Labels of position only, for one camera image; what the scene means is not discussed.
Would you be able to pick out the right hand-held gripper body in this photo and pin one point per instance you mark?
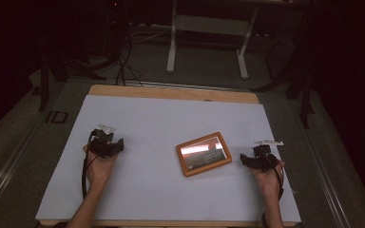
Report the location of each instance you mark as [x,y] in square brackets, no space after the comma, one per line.
[263,156]

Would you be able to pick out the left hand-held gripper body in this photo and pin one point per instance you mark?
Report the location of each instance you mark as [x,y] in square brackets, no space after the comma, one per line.
[101,144]

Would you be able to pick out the wooden picture frame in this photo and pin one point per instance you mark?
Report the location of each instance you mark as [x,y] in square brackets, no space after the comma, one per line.
[203,154]

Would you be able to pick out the person's left hand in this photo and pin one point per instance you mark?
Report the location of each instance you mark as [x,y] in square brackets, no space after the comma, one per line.
[99,171]

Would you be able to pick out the person's right hand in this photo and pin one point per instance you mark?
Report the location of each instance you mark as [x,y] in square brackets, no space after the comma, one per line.
[267,185]

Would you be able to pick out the black metal stand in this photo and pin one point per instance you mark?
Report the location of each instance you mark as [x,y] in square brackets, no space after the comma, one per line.
[297,85]
[60,69]

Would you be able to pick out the black rectangular floor bracket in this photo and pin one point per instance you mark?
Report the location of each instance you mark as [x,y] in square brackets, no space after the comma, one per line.
[57,117]

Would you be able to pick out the metal floor rail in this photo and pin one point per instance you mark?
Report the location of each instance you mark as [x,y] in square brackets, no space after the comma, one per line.
[321,164]
[9,171]

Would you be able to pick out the white metal desk frame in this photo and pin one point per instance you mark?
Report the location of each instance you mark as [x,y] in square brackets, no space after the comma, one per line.
[209,27]

